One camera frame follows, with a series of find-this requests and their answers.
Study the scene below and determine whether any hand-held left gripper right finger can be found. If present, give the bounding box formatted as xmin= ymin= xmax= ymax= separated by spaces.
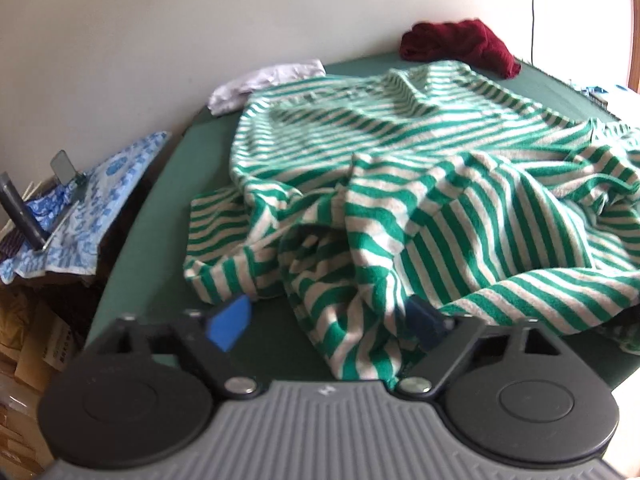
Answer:
xmin=399 ymin=295 xmax=567 ymax=402

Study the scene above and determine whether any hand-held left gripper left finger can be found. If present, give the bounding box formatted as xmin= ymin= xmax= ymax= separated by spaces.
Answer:
xmin=106 ymin=293 xmax=263 ymax=402

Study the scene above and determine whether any green white striped shirt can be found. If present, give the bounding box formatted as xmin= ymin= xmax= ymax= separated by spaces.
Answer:
xmin=182 ymin=60 xmax=640 ymax=383

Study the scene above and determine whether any green table cover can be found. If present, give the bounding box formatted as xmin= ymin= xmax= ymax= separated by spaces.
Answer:
xmin=85 ymin=52 xmax=640 ymax=391

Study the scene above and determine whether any blue floral cloth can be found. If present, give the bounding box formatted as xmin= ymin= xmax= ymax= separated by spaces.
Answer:
xmin=0 ymin=131 xmax=171 ymax=283

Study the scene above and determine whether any cardboard box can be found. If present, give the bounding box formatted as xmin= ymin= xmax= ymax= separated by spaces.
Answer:
xmin=0 ymin=285 xmax=86 ymax=480

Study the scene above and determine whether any black handheld device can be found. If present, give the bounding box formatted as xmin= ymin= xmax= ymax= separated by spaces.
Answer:
xmin=0 ymin=149 xmax=85 ymax=252

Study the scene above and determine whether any white folded cloth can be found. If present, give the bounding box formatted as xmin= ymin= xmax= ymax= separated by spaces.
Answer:
xmin=207 ymin=58 xmax=327 ymax=116

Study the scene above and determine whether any dark red cloth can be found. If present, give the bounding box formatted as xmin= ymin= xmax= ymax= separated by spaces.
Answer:
xmin=399 ymin=18 xmax=522 ymax=80

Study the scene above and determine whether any blue white packet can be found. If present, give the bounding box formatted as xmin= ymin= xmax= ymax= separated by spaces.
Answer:
xmin=574 ymin=79 xmax=640 ymax=111

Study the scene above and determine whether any black wall cable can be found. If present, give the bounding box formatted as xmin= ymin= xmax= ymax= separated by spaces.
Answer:
xmin=529 ymin=0 xmax=539 ymax=63

